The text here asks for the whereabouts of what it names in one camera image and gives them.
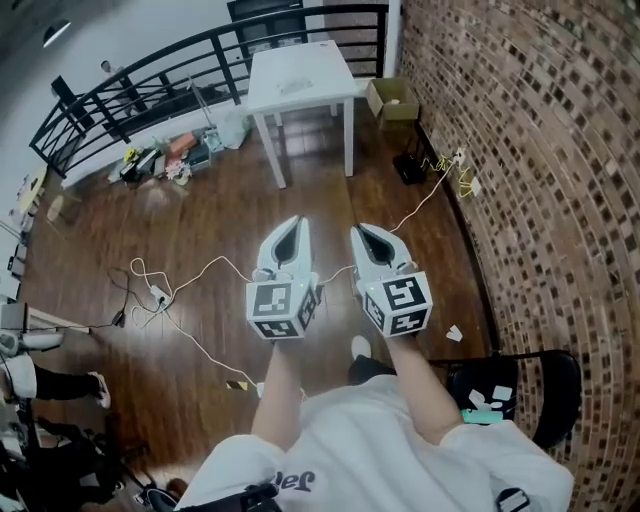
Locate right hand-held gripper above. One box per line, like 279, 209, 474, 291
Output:
349, 224, 434, 340

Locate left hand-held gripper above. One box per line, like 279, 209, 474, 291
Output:
245, 215, 322, 341

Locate person's right forearm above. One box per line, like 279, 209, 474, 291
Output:
386, 333, 465, 447

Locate person's left forearm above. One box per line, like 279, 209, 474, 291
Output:
249, 338, 307, 454

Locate black router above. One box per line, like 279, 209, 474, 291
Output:
392, 151, 428, 187

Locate person's black trouser leg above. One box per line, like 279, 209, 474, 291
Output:
346, 356, 397, 387

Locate clear plastic bag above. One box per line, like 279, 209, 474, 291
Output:
218, 110, 252, 150

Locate pile of assorted clutter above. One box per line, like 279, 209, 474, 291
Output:
106, 124, 221, 187

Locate open cardboard box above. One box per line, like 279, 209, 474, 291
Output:
365, 76, 421, 132

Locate white paper pieces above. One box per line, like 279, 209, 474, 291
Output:
467, 384, 517, 412

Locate white square table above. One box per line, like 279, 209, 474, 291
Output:
246, 39, 362, 191

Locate teal flat packet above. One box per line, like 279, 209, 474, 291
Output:
459, 407, 505, 427

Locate person's white shirt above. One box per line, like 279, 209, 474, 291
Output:
174, 374, 576, 512

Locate black folding chair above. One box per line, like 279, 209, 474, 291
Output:
428, 348, 584, 451

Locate black framed door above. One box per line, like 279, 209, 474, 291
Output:
226, 0, 310, 72

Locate black metal railing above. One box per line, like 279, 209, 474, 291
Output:
28, 3, 390, 180

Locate round yellow table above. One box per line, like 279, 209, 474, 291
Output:
18, 164, 50, 217

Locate black equipment heap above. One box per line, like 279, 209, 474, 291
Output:
0, 412, 154, 512

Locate white ceiling lamp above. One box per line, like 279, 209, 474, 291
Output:
41, 18, 72, 50

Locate long white cable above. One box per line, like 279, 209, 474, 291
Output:
128, 158, 459, 387

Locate yellow cable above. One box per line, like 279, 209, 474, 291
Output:
421, 156, 475, 200

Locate black cable with adapter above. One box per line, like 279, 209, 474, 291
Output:
107, 268, 134, 330

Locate black chest strap device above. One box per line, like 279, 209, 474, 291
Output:
234, 481, 284, 512

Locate white black strap buckle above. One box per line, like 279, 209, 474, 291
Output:
493, 486, 532, 512

